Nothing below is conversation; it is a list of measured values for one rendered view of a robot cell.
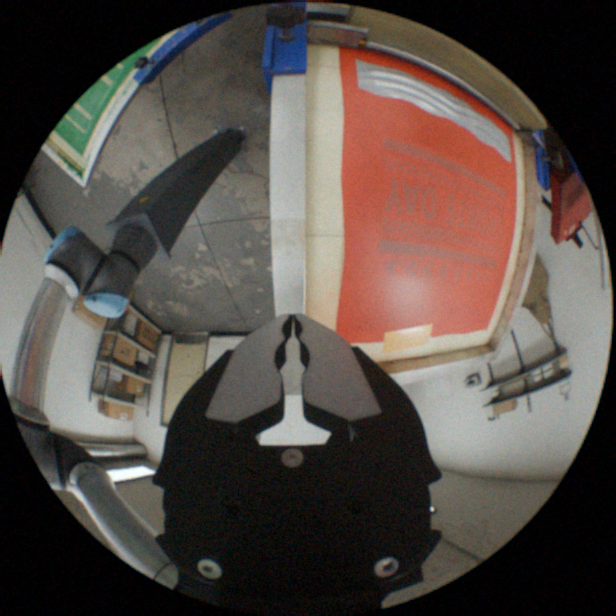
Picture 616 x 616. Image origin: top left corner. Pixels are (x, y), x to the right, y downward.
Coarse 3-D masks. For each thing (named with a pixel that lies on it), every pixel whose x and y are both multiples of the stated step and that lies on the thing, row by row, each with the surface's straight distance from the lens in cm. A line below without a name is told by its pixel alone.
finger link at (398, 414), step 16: (368, 368) 9; (384, 384) 8; (384, 400) 8; (400, 400) 8; (384, 416) 7; (400, 416) 8; (416, 416) 8; (352, 432) 7; (368, 432) 7; (384, 432) 7; (400, 432) 7; (416, 432) 7; (400, 448) 7; (416, 448) 7; (416, 464) 7; (432, 464) 7; (432, 480) 7; (352, 512) 7
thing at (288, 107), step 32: (288, 96) 27; (288, 128) 24; (288, 160) 23; (288, 192) 22; (288, 224) 22; (288, 256) 23; (288, 288) 24; (512, 288) 58; (512, 320) 60; (288, 352) 29; (448, 352) 50; (480, 352) 57; (288, 384) 34
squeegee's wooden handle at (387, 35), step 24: (360, 24) 36; (384, 24) 36; (408, 24) 36; (408, 48) 39; (432, 48) 39; (456, 48) 39; (456, 72) 44; (480, 72) 44; (504, 96) 49; (528, 120) 55
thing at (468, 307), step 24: (456, 96) 47; (504, 120) 60; (480, 144) 46; (480, 168) 43; (504, 168) 51; (504, 240) 50; (504, 264) 52; (456, 288) 40; (480, 288) 46; (456, 312) 43; (480, 312) 51; (432, 336) 42
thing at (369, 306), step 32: (352, 64) 37; (384, 64) 40; (416, 64) 45; (352, 96) 32; (352, 128) 30; (384, 128) 31; (416, 128) 35; (448, 128) 40; (352, 160) 28; (352, 192) 27; (352, 224) 27; (352, 256) 28; (352, 288) 29; (384, 288) 31; (416, 288) 34; (352, 320) 32; (384, 320) 34; (416, 320) 37
